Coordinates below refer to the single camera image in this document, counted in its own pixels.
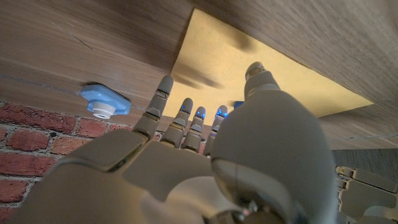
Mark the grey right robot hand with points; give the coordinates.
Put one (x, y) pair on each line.
(186, 174)

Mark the red brick print backdrop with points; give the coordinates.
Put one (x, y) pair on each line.
(31, 121)

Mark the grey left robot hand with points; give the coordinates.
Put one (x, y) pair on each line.
(367, 196)

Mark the yellow felt sheet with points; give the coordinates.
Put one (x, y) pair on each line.
(217, 46)

